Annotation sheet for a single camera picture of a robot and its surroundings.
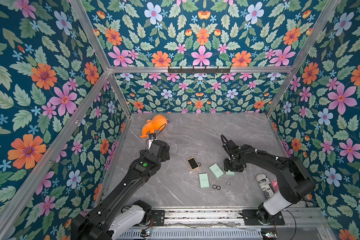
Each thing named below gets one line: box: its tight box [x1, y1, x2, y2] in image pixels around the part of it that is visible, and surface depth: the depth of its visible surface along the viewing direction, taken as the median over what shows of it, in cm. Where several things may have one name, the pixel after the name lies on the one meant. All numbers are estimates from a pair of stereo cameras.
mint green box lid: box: [198, 172, 210, 189], surface depth 86 cm
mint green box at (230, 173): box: [225, 170, 235, 176], surface depth 88 cm
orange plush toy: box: [139, 114, 168, 139], surface depth 108 cm
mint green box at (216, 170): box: [209, 163, 224, 179], surface depth 90 cm
